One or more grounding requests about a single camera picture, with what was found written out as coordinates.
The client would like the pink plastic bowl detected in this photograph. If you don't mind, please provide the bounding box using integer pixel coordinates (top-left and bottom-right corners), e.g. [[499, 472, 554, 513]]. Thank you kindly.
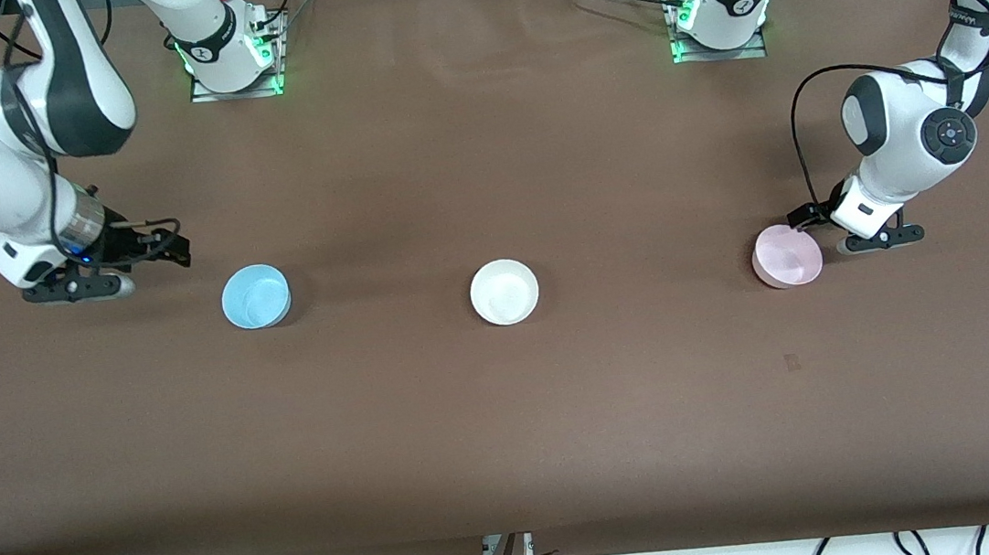
[[748, 220, 826, 294]]

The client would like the blue plastic bowl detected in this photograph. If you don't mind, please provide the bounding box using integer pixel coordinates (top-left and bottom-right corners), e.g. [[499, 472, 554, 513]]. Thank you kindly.
[[218, 261, 294, 334]]

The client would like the white plastic bowl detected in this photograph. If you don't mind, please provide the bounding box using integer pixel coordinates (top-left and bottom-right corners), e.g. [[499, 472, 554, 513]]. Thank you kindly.
[[466, 256, 544, 329]]

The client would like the brown paper table cover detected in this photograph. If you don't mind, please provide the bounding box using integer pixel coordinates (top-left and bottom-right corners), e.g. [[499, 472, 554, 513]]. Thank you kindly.
[[0, 0, 989, 555]]

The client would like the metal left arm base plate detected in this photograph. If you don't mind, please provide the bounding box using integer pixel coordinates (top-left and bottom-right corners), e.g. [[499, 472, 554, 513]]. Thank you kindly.
[[669, 21, 768, 68]]

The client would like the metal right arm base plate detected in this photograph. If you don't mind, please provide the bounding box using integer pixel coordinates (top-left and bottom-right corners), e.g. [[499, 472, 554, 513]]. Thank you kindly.
[[188, 59, 289, 106]]

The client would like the small metal bracket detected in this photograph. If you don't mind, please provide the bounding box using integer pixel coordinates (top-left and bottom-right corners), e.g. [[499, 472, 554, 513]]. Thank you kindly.
[[482, 531, 535, 555]]

